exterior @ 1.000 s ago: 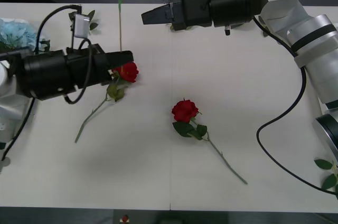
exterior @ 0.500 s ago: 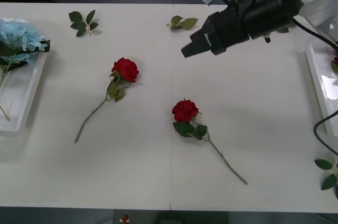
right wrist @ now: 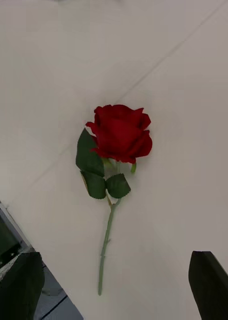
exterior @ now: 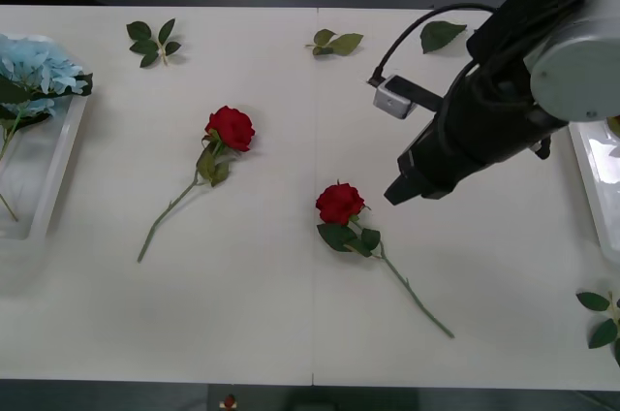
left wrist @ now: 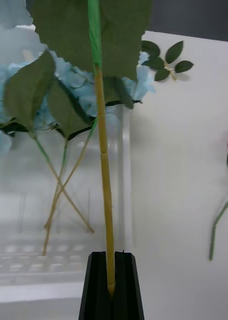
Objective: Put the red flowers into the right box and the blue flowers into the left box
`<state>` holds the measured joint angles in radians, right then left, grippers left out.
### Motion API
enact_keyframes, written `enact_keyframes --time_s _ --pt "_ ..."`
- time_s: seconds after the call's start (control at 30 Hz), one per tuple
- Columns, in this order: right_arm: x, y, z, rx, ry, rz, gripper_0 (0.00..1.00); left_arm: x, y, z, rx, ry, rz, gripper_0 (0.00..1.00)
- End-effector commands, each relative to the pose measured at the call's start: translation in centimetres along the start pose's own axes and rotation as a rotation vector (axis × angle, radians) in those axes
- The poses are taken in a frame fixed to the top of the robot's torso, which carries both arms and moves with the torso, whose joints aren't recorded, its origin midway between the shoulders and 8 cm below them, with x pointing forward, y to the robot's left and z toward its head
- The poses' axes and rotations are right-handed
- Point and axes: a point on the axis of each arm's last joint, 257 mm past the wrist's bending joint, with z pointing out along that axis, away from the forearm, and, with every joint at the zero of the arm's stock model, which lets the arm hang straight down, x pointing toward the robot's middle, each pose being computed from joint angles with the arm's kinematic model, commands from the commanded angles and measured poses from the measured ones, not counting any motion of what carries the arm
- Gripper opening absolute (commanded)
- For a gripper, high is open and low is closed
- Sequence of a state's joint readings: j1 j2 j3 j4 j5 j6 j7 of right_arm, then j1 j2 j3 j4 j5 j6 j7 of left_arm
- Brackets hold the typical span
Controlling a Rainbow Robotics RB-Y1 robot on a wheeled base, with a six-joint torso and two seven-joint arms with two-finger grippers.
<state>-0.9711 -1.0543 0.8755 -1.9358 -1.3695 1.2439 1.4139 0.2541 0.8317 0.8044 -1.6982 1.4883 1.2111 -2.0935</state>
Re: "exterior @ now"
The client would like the single dark green leaf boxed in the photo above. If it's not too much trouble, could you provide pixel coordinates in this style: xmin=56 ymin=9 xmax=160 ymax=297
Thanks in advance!
xmin=418 ymin=19 xmax=469 ymax=55

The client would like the shallow white box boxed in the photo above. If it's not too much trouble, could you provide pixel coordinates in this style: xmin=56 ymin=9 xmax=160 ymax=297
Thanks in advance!
xmin=0 ymin=32 xmax=92 ymax=241
xmin=567 ymin=115 xmax=620 ymax=265

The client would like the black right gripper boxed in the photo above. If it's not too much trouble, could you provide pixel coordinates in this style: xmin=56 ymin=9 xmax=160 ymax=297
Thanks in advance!
xmin=383 ymin=112 xmax=485 ymax=207

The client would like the red rose with green stem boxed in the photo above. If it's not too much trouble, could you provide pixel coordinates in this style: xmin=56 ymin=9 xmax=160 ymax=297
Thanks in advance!
xmin=314 ymin=181 xmax=455 ymax=339
xmin=137 ymin=105 xmax=257 ymax=265

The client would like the dark green leaf twig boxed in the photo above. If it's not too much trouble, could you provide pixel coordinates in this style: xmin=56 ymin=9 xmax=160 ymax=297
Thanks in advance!
xmin=125 ymin=17 xmax=183 ymax=69
xmin=574 ymin=290 xmax=620 ymax=368

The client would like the pale grey right wrist camera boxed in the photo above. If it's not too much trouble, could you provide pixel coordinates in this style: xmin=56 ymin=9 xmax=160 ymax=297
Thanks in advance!
xmin=371 ymin=75 xmax=445 ymax=121

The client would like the olive green leaf twig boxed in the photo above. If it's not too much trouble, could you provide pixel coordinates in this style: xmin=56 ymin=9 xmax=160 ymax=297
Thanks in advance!
xmin=303 ymin=27 xmax=364 ymax=57

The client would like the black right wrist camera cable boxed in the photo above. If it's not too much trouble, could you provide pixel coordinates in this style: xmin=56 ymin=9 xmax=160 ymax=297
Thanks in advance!
xmin=365 ymin=2 xmax=499 ymax=90

